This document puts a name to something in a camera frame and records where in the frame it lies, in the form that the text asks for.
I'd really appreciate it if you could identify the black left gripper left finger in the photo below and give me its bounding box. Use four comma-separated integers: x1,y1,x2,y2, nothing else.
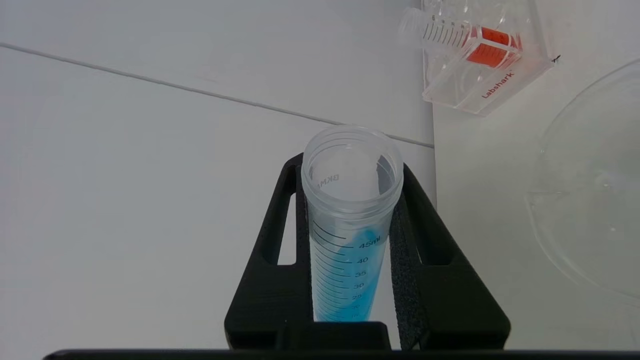
223,152,317,351

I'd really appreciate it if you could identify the test tube with red pigment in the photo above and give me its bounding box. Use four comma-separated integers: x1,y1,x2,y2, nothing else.
398,7,524,70

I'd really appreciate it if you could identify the test tube with blue pigment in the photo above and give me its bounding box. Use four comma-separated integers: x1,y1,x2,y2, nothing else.
300,124,405,324

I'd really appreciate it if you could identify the clear acrylic test tube rack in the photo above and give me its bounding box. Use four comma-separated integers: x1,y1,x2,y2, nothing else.
419,0,557,117

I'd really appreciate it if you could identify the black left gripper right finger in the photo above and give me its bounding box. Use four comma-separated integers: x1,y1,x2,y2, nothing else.
386,162,512,351

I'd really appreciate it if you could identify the clear glass beaker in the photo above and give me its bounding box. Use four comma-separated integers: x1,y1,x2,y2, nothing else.
525,57,640,302

